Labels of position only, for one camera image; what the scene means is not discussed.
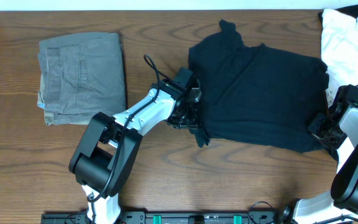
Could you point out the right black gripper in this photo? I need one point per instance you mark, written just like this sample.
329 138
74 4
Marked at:
334 144

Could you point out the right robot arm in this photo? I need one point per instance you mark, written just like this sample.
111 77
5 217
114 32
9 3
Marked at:
340 204

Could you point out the folded grey khaki pants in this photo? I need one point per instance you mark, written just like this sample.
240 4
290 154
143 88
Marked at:
81 74

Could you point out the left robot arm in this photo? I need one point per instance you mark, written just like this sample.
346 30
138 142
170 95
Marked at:
105 155

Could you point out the white garment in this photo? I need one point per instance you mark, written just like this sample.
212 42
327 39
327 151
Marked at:
339 49

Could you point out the black t-shirt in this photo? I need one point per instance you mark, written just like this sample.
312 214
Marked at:
256 95

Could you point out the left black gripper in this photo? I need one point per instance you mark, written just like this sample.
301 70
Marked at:
195 123

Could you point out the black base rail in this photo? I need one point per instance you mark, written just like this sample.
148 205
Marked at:
263 217

